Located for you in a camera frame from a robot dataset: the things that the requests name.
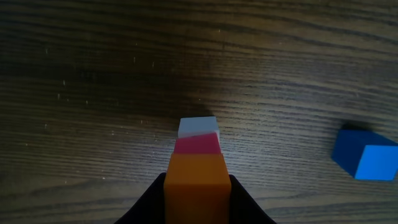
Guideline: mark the orange cube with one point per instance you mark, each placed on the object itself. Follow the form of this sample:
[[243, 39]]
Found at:
[[197, 186]]

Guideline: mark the blue cube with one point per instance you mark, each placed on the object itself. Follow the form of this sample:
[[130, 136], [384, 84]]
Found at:
[[370, 158]]

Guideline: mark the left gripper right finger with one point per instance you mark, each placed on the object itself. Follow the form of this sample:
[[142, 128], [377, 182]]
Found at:
[[242, 205]]

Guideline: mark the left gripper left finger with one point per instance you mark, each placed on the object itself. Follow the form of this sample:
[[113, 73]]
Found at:
[[149, 205]]

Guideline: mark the white cube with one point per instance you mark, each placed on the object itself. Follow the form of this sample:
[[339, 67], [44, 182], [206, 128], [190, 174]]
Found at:
[[197, 125]]

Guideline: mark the red cube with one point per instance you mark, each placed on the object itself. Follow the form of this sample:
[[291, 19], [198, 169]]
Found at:
[[197, 143]]

